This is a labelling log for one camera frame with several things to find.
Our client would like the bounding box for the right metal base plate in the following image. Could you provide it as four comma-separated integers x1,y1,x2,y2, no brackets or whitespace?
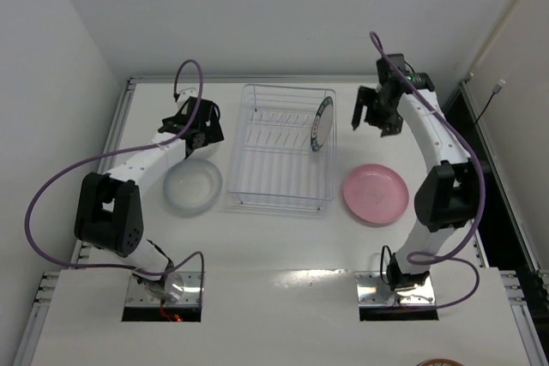
355,271,436,309

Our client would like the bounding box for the black wall cable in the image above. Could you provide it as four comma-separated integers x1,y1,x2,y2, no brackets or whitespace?
475,79,507,122

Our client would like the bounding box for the clear wire dish rack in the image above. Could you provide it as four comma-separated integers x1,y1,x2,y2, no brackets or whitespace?
226,84,337,214

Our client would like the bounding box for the brown round object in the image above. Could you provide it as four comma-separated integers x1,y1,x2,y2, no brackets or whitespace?
417,357,463,366

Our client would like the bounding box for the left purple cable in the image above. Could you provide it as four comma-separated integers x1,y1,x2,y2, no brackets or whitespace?
24,59,206,307

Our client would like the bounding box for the blue patterned rim plate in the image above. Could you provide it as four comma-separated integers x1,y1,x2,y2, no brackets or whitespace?
310,96,335,153

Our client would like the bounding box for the metal base plate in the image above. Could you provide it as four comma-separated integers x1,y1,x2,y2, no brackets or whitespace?
125,272,203,309
355,271,436,309

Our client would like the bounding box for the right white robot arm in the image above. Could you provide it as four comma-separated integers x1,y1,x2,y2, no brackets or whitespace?
351,53,486,291

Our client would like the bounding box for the pink plastic plate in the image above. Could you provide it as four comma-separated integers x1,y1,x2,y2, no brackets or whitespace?
341,164,409,225

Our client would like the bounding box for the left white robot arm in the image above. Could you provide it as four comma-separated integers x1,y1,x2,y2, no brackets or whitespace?
74,96,224,283

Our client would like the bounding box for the white bowl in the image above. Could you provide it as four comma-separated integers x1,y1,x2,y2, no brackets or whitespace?
163,159,223,218
189,141,221,159

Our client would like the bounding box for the purple cable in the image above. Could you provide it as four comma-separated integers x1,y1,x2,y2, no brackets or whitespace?
369,31,488,311
24,59,206,307

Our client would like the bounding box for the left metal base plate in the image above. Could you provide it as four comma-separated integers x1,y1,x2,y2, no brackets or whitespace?
125,272,203,309

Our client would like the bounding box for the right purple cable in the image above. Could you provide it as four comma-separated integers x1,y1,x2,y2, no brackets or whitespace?
369,31,488,311

